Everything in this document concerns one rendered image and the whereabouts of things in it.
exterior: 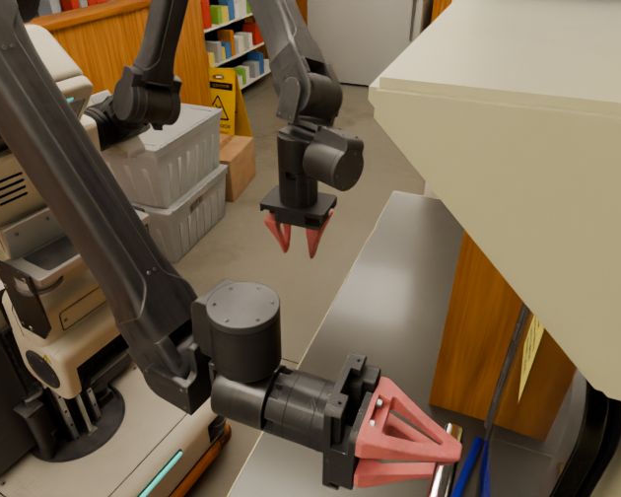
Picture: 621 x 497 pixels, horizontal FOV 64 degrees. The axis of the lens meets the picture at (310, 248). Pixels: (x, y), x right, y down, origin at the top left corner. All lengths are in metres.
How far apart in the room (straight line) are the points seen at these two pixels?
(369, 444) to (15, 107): 0.37
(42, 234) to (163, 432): 0.79
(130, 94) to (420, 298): 0.65
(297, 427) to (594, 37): 0.33
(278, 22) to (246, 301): 0.45
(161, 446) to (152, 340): 1.14
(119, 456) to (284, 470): 0.94
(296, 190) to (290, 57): 0.18
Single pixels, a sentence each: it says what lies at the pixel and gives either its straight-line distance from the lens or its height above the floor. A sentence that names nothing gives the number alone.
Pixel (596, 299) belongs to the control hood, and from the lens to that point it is 0.18.
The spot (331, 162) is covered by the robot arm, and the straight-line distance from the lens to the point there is 0.63.
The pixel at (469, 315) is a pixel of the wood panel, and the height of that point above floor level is 1.12.
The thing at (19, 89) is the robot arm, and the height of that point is 1.43.
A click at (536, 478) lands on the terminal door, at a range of 0.30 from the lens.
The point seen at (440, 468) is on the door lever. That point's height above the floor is 1.21.
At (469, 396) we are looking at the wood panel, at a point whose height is 0.98.
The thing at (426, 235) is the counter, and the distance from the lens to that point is 1.15.
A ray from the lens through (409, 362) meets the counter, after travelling 0.84.
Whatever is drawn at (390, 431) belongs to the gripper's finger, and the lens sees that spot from 0.46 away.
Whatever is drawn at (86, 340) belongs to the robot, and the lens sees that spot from 1.17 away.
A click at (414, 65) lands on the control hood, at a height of 1.51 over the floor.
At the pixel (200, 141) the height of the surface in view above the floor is 0.55.
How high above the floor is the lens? 1.55
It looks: 35 degrees down
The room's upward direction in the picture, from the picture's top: straight up
